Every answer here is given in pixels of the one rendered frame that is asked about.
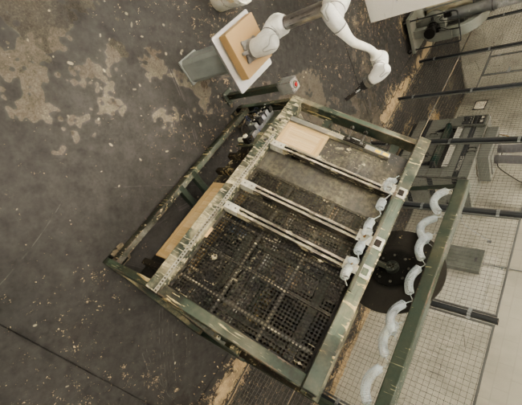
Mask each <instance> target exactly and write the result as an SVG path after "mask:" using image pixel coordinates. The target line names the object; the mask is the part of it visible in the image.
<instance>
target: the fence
mask: <svg viewBox="0 0 522 405"><path fill-rule="evenodd" d="M290 121H291V122H294V123H297V124H298V125H302V126H304V127H306V128H309V129H312V130H314V131H317V132H319V133H323V134H324V135H327V136H329V138H332V139H333V140H336V141H339V142H341V143H344V144H346V145H349V146H352V147H353V148H356V149H359V150H362V151H364V152H366V153H370V154H372V155H374V156H376V157H379V158H382V159H385V160H386V161H388V159H389V156H390V153H387V154H388V155H389V156H388V157H387V156H385V155H383V153H386V152H385V151H382V150H380V149H377V150H380V151H381V153H377V152H375V149H376V148H374V147H372V146H370V145H366V146H365V148H362V147H360V146H358V145H354V144H352V143H350V142H347V141H344V140H343V138H344V137H345V136H343V135H340V134H339V133H335V132H333V131H330V130H328V129H325V128H322V127H320V126H318V125H314V124H312V123H310V122H307V121H304V120H301V119H300V118H297V117H294V116H292V117H291V118H290Z"/></svg>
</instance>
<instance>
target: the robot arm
mask: <svg viewBox="0 0 522 405"><path fill-rule="evenodd" d="M350 1H351V0H323V1H320V2H317V3H315V4H313V5H310V6H307V7H305V8H303V9H301V10H298V11H296V12H294V13H291V14H289V15H285V14H281V13H274V14H272V15H271V16H270V17H269V18H268V19H267V21H266V22H265V24H264V25H263V29H262V30H261V31H260V32H259V33H258V34H257V35H256V37H255V36H254V35H252V36H251V37H250V38H249V39H247V40H245V41H241V42H240V44H241V46H242V47H243V50H244V52H243V53H242V56H246V57H247V62H248V63H249V64H250V63H252V62H253V61H254V60H256V59H258V58H261V57H264V56H267V55H270V54H272V53H274V52H275V51H276V50H277V49H278V47H279V39H281V38H282V37H283V36H285V35H286V34H287V33H288V32H289V31H290V29H292V28H294V27H297V26H300V25H302V24H305V23H308V22H311V21H313V20H315V19H318V18H321V17H322V19H323V20H324V22H325V24H326V25H327V26H328V28H329V29H330V30H331V31H332V32H333V33H334V34H335V35H337V36H338V37H340V38H341V39H342V40H344V41H345V42H346V43H347V44H348V45H349V46H350V47H353V48H356V49H359V50H362V51H366V52H368V53H369V55H370V61H371V64H372V66H373V69H372V70H371V72H370V74H369V75H367V76H366V77H365V78H364V79H363V80H362V81H361V82H360V86H359V87H358V88H357V89H356V90H355V91H354V92H352V93H351V94H349V95H348V96H347V97H345V100H346V101H348V100H349V99H351V98H352V97H353V96H355V95H356V94H358V93H359V92H361V91H362V90H367V89H368V88H371V87H372V86H374V85H375V84H377V83H379V82H381V81H382V80H384V79H385V78H386V77H387V76H388V75H389V73H390V72H391V67H390V65H388V62H389V56H388V53H387V52H386V51H382V50H377V49H376V48H375V47H373V46H372V45H370V44H368V43H365V42H363V41H360V40H359V39H357V38H355V37H354V36H353V34H352V32H351V30H350V29H349V26H348V24H347V22H346V21H345V20H344V16H345V12H346V11H347V9H348V8H349V4H350Z"/></svg>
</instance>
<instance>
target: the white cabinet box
mask: <svg viewBox="0 0 522 405"><path fill-rule="evenodd" d="M447 1H450V0H365V4H366V6H367V10H368V13H369V18H370V22H372V23H374V22H376V21H380V20H382V19H386V18H391V17H393V16H397V15H400V14H404V13H408V12H411V11H414V10H419V9H422V8H425V7H428V6H433V5H436V4H439V3H442V2H447Z"/></svg>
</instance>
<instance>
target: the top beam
mask: <svg viewBox="0 0 522 405"><path fill-rule="evenodd" d="M430 143H431V140H429V139H426V138H424V137H419V139H418V141H417V143H416V145H415V147H414V149H413V152H412V154H411V155H410V158H409V160H408V162H407V163H406V167H405V169H404V170H407V172H406V176H405V177H404V179H403V181H402V184H401V185H400V187H402V188H404V189H407V190H408V191H407V193H406V196H407V195H408V193H409V190H410V188H411V186H412V183H413V181H414V179H415V176H416V174H417V172H418V169H419V167H420V165H421V164H422V160H423V158H424V157H425V155H426V151H427V150H428V148H429V145H430ZM404 170H403V172H404ZM403 172H402V174H403ZM401 177H402V175H401ZM401 177H400V178H399V179H401ZM406 196H405V198H404V200H403V199H400V198H397V197H395V198H394V201H393V203H392V205H391V207H390V209H389V212H388V214H387V216H386V217H385V220H384V223H383V224H382V226H381V229H380V231H379V232H378V235H377V236H378V237H380V238H382V239H385V243H386V241H387V239H388V238H389V234H390V232H391V231H392V228H393V226H394V224H395V221H396V219H397V217H398V215H399V212H400V210H401V209H402V205H403V203H404V202H405V200H406ZM385 243H384V245H383V247H382V250H383V248H384V246H385ZM382 250H381V251H378V250H376V249H374V248H371V250H370V252H369V254H368V257H367V259H366V261H365V264H366V265H368V266H370V267H371V268H373V270H374V269H375V267H376V264H377V262H378V260H379V257H380V255H381V253H382ZM373 270H372V272H371V274H370V276H369V279H370V277H371V276H372V274H373ZM368 272H369V270H368V269H367V268H364V267H363V268H362V270H361V274H362V275H364V276H367V274H368ZM354 277H355V274H354V276H353V278H354ZM353 278H352V280H351V282H350V284H351V283H352V281H353ZM369 279H368V280H365V279H363V278H361V277H358V278H357V281H356V283H355V285H354V286H353V289H352V291H351V292H350V291H348V290H349V287H348V289H347V291H346V293H345V295H344V298H343V300H342V302H341V304H340V306H339V308H338V310H337V311H336V315H335V317H334V318H333V320H332V323H331V325H330V326H329V329H328V332H327V333H326V335H325V337H324V340H323V342H322V344H321V346H320V348H319V350H318V352H317V354H316V357H315V359H314V361H313V363H312V365H311V367H310V369H309V371H308V374H307V376H306V379H305V380H304V383H303V385H302V387H301V389H302V390H304V391H306V392H307V393H309V394H310V395H311V396H313V397H314V398H315V397H317V396H318V394H319V393H320V389H321V387H322V386H323V383H324V380H325V379H326V376H327V374H328V372H329V369H330V367H331V365H332V362H333V360H334V358H335V357H336V353H337V351H338V350H339V347H340V345H341V343H342V341H343V338H344V336H345V334H346V331H347V329H348V327H349V324H350V322H351V320H352V319H353V315H354V313H355V312H356V309H357V306H358V305H359V302H360V300H361V298H362V295H363V293H364V291H365V288H366V286H367V284H368V283H369ZM349 286H350V285H349Z"/></svg>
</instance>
